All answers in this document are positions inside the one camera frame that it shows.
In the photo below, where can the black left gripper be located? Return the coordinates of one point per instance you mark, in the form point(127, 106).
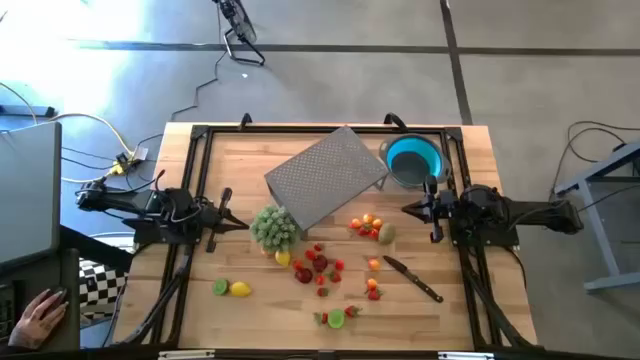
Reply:
point(214, 220)

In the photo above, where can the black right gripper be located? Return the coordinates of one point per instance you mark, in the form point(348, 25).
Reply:
point(442, 209)

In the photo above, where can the whole brown kiwi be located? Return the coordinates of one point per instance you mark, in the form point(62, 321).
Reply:
point(386, 234)

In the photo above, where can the blue collapsible colander bowl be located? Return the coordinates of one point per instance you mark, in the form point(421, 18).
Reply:
point(400, 150)

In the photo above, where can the green cut kiwi half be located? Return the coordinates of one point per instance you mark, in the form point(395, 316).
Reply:
point(220, 287)

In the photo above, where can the black kitchen knife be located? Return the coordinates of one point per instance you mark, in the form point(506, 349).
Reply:
point(415, 280)

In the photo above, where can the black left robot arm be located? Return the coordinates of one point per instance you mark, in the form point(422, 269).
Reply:
point(130, 200)

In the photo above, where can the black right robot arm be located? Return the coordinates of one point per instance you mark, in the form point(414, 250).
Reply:
point(530, 212)

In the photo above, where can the small red plastic fruit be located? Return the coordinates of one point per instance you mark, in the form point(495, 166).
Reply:
point(310, 255)
point(339, 264)

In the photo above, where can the green artificial succulent plant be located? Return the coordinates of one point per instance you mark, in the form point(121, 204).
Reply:
point(274, 229)

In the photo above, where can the yellow plastic lemon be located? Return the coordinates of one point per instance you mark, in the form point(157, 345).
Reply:
point(283, 259)
point(240, 289)

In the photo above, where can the grey perforated metal shelf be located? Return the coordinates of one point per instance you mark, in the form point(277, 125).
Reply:
point(320, 175)

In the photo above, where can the white and yellow power adapter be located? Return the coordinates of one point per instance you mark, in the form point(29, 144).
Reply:
point(118, 168)

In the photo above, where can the halved lime with strawberries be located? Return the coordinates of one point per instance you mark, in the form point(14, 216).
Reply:
point(336, 318)

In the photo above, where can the black-white checkered cloth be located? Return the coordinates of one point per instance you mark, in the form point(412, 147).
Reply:
point(100, 287)

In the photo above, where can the black desk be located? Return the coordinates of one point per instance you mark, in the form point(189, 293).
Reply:
point(72, 280)

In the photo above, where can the grey metal table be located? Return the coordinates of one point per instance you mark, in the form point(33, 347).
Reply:
point(597, 230)

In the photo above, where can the black floor fan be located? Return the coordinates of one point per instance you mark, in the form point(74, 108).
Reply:
point(240, 22)

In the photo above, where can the person's hand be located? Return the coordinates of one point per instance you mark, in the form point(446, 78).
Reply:
point(37, 320)

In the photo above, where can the black keyboard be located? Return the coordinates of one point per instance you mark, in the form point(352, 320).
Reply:
point(6, 310)

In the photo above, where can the black frame clamp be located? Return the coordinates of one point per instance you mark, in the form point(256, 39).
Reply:
point(245, 120)
point(396, 120)

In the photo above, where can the black aluminium table frame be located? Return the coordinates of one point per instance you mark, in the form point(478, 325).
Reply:
point(230, 130)

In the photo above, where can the silver aluminium bracket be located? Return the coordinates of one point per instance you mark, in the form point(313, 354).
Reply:
point(465, 356)
point(185, 354)

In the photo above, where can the grey metal floor rail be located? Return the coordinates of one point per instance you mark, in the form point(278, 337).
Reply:
point(25, 111)

